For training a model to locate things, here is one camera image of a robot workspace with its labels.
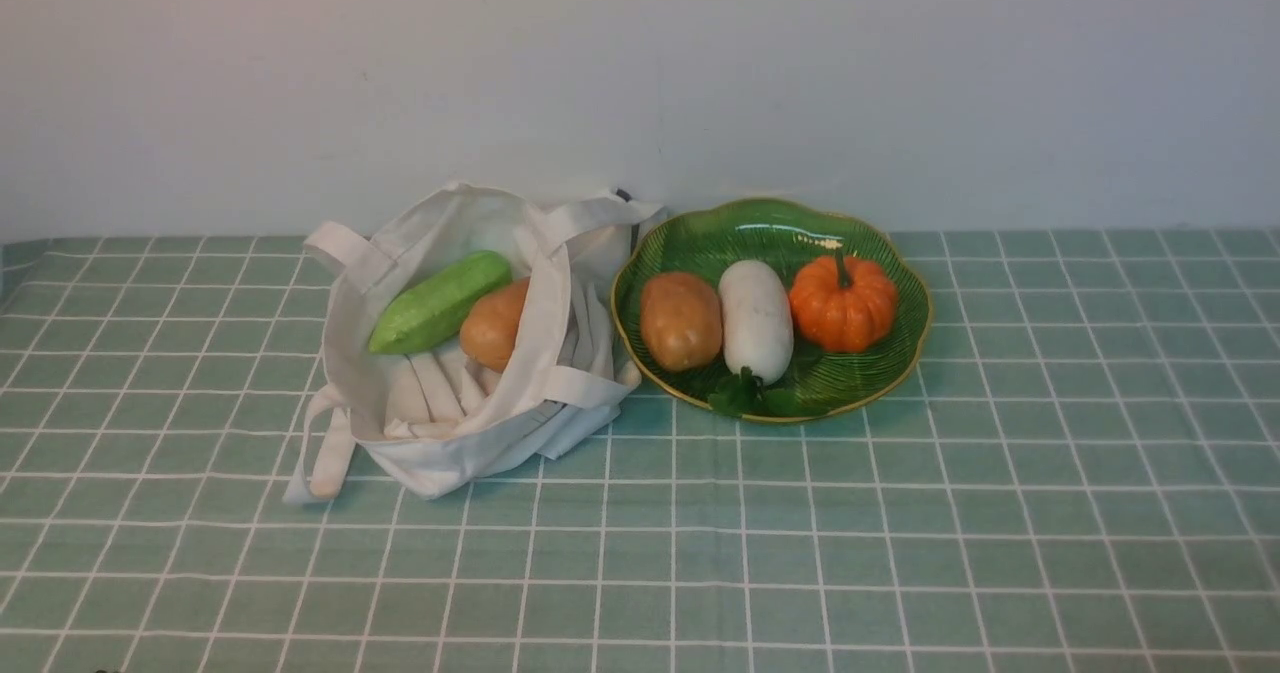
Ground brown potato on plate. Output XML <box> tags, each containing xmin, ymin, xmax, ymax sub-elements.
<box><xmin>640</xmin><ymin>271</ymin><xmax>723</xmax><ymax>372</ymax></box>

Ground white canvas tote bag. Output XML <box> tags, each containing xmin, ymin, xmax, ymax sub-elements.
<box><xmin>284</xmin><ymin>184</ymin><xmax>668</xmax><ymax>505</ymax></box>

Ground orange mini pumpkin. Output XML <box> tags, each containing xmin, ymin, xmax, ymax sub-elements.
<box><xmin>788</xmin><ymin>255</ymin><xmax>899</xmax><ymax>354</ymax></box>

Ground brown potato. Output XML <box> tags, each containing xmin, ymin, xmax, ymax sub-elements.
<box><xmin>460</xmin><ymin>276</ymin><xmax>530</xmax><ymax>374</ymax></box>
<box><xmin>640</xmin><ymin>271</ymin><xmax>723</xmax><ymax>372</ymax></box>

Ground green cucumber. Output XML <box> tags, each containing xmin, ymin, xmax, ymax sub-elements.
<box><xmin>367</xmin><ymin>249</ymin><xmax>513</xmax><ymax>354</ymax></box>

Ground green checkered tablecloth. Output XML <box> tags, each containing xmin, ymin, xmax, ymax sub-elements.
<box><xmin>1</xmin><ymin>230</ymin><xmax>1279</xmax><ymax>672</ymax></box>

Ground white radish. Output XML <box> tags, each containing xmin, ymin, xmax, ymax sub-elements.
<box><xmin>718</xmin><ymin>260</ymin><xmax>794</xmax><ymax>386</ymax></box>

